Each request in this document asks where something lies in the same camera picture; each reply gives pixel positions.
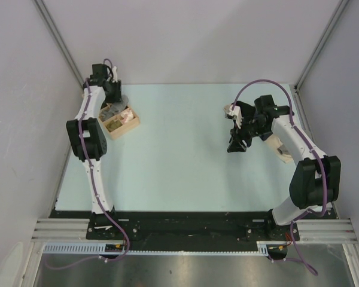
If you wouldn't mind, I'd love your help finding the black garment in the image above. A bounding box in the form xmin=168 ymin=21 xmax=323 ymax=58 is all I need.
xmin=236 ymin=101 xmax=256 ymax=120

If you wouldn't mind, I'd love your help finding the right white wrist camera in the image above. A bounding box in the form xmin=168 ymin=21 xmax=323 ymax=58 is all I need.
xmin=224 ymin=104 xmax=242 ymax=129

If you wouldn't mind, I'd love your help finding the olive green rolled cloth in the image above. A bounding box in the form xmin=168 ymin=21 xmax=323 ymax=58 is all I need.
xmin=106 ymin=120 xmax=122 ymax=133

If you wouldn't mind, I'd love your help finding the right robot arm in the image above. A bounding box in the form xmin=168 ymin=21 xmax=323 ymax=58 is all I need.
xmin=223 ymin=95 xmax=341 ymax=240

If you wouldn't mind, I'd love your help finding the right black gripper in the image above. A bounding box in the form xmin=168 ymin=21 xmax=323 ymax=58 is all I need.
xmin=227 ymin=117 xmax=270 ymax=153

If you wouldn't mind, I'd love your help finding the wooden compartment organizer box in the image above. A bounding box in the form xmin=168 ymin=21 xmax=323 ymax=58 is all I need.
xmin=98 ymin=104 xmax=140 ymax=140

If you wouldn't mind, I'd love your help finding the beige rolled cloth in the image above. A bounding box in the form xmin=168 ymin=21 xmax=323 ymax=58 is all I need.
xmin=223 ymin=105 xmax=231 ymax=117

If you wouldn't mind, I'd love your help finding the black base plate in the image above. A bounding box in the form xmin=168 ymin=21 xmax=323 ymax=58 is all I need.
xmin=48 ymin=209 xmax=337 ymax=245

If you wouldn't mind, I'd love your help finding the white slotted cable duct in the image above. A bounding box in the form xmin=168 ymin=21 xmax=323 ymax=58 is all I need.
xmin=42 ymin=242 xmax=287 ymax=256

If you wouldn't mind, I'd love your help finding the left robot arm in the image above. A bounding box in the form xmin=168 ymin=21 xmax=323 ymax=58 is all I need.
xmin=66 ymin=62 xmax=122 ymax=215

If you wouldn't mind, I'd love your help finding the grey striped underwear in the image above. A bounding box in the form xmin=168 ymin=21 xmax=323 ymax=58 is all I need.
xmin=111 ymin=94 xmax=129 ymax=114

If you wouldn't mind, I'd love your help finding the grey rolled cloth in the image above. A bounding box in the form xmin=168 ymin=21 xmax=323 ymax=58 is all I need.
xmin=99 ymin=108 xmax=115 ymax=121

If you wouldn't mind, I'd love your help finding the pink white rolled cloth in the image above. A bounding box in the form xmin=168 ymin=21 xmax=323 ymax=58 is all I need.
xmin=120 ymin=108 xmax=135 ymax=125

